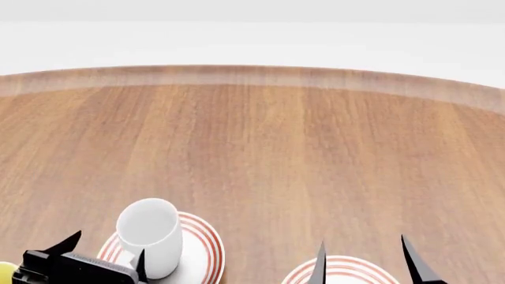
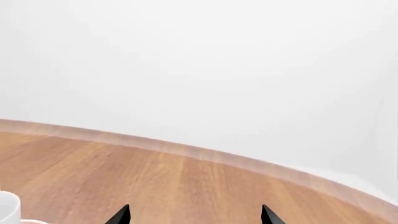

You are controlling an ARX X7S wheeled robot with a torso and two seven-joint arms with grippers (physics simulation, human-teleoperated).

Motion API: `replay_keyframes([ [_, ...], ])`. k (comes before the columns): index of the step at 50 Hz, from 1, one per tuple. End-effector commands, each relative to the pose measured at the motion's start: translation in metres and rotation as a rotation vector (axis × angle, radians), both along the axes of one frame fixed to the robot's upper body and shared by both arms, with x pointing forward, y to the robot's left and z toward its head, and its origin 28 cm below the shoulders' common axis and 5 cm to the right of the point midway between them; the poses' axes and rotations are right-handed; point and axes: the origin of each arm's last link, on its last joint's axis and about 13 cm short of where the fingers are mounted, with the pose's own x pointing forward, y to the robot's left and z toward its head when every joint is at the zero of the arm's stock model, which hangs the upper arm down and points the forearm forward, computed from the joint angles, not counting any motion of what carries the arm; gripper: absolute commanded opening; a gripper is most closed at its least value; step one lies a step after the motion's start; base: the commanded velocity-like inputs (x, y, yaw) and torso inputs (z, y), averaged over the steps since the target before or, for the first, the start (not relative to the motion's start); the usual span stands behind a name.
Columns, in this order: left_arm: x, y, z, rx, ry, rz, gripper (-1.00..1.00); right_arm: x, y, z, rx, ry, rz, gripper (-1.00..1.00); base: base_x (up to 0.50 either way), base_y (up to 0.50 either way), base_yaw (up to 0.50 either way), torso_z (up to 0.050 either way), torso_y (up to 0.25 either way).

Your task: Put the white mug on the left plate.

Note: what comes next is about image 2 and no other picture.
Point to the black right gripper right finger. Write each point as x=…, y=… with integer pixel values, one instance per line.
x=270, y=217

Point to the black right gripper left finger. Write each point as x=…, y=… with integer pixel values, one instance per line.
x=122, y=216

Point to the pink plate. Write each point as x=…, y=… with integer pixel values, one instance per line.
x=33, y=221

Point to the white mug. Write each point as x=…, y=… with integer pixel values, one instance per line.
x=8, y=207

